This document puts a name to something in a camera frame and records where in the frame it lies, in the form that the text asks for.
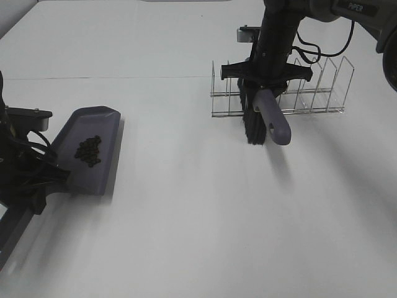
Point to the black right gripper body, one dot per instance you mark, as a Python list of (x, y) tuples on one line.
[(267, 65)]

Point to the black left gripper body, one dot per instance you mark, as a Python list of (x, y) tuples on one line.
[(28, 172)]

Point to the purple hand brush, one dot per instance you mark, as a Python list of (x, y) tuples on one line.
[(262, 116)]

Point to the purple plastic dustpan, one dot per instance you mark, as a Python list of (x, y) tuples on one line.
[(84, 123)]

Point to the pile of coffee beans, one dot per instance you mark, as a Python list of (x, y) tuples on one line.
[(88, 151)]

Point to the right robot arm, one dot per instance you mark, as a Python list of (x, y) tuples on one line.
[(378, 18)]

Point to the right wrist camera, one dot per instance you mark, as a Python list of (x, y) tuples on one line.
[(247, 34)]

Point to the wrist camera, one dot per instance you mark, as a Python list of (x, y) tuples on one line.
[(247, 34), (29, 119)]

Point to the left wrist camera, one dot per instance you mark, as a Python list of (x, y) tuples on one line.
[(29, 119)]

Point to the chrome wire rack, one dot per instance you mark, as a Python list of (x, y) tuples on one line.
[(327, 91)]

